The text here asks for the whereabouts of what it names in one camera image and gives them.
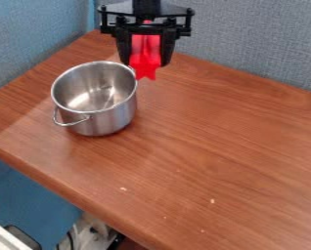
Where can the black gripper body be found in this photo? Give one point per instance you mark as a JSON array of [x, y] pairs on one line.
[[145, 17]]

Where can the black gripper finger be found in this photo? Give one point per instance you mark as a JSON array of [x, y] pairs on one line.
[[168, 45], [124, 44]]

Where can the red plastic block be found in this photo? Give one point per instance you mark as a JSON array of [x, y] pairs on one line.
[[145, 55]]

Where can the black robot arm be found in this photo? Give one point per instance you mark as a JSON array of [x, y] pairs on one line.
[[147, 27]]

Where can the stainless steel pot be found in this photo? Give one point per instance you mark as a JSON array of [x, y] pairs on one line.
[[94, 98]]

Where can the white device under table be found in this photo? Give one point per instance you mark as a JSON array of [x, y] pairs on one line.
[[14, 239]]

